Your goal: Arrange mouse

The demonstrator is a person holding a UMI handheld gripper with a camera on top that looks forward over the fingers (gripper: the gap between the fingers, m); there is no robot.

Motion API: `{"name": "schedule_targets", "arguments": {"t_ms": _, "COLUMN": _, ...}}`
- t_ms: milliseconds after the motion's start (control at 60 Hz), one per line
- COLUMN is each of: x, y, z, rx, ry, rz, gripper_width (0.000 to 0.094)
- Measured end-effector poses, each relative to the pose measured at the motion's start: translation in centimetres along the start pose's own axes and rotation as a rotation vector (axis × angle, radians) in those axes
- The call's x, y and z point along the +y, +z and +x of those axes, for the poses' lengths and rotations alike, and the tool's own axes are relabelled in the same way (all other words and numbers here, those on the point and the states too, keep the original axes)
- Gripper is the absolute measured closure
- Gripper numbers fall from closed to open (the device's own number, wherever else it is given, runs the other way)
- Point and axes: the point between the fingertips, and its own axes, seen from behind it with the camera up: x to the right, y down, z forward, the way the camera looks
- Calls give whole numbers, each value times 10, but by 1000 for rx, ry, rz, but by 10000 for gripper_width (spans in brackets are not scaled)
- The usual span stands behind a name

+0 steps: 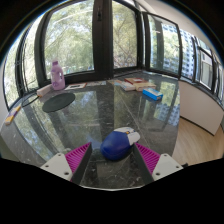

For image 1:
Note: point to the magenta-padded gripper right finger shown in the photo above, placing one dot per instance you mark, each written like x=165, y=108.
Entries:
x=148, y=158

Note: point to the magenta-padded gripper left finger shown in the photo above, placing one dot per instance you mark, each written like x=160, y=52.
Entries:
x=77, y=157

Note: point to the blue and white computer mouse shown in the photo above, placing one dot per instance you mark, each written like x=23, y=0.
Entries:
x=116, y=146

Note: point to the black round mouse pad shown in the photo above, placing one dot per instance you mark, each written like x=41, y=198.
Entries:
x=58, y=102

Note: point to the blue box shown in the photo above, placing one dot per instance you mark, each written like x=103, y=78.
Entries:
x=152, y=94

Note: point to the orange-framed white picture card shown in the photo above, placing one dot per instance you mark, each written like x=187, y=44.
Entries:
x=75, y=86

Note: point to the beige box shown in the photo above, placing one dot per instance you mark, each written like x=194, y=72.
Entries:
x=146, y=87

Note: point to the white and teal box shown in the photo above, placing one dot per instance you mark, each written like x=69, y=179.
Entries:
x=128, y=87

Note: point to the white and orange carton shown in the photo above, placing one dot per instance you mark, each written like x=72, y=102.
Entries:
x=44, y=90

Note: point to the printed paper leaflet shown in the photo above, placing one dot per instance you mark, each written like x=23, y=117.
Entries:
x=96, y=83

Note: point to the purple detergent bottle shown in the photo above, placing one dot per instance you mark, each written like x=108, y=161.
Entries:
x=57, y=78

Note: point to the thin teal magazine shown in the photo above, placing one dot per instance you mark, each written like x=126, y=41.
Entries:
x=118, y=82

